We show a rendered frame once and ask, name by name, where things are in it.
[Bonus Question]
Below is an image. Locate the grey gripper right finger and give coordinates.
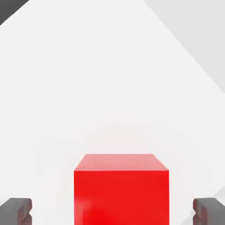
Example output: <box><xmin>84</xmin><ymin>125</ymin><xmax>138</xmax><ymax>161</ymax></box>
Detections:
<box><xmin>192</xmin><ymin>197</ymin><xmax>225</xmax><ymax>225</ymax></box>

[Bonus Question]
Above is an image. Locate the small red cube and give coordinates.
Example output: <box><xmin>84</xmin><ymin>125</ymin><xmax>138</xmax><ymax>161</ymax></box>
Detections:
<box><xmin>73</xmin><ymin>153</ymin><xmax>170</xmax><ymax>225</ymax></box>

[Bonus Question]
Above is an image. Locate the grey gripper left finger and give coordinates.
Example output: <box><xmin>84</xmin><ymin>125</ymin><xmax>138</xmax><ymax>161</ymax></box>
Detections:
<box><xmin>0</xmin><ymin>198</ymin><xmax>33</xmax><ymax>225</ymax></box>

